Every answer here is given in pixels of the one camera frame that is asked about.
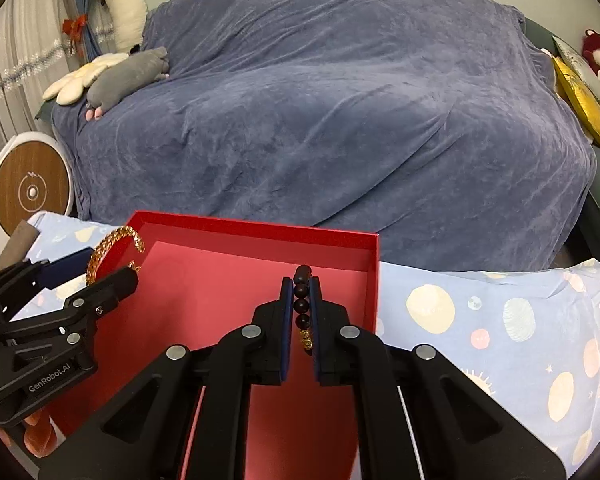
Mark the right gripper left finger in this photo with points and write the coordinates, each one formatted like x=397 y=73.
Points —
x=186 y=414

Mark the purple velvet blanket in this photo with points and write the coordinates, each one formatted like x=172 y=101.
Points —
x=432 y=123

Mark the left hand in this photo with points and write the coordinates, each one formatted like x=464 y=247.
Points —
x=40 y=437

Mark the gold chain bangle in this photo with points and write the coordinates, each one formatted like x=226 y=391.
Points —
x=105 y=245

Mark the white flower plush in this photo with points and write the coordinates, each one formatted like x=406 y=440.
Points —
x=69 y=88

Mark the red cardboard box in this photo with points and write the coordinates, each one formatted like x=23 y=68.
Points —
x=202 y=278

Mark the grey silver pillow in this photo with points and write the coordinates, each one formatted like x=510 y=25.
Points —
x=578 y=64

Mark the cream long plush toy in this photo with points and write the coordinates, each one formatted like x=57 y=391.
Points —
x=128 y=18

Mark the grey plush animal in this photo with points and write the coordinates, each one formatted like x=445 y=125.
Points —
x=119 y=81

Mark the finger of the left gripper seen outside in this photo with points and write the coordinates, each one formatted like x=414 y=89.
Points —
x=90 y=302

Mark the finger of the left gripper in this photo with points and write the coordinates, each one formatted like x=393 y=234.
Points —
x=21 y=282

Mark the blue planet print sheet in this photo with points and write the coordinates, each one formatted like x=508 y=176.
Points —
x=531 y=341

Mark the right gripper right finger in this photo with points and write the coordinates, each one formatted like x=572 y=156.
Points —
x=419 y=416

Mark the red curtain tie bow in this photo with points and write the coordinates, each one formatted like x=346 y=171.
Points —
x=74 y=30

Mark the gold satin pillow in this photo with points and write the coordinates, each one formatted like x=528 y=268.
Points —
x=580 y=98

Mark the round wooden fan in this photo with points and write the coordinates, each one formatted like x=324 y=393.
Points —
x=34 y=176

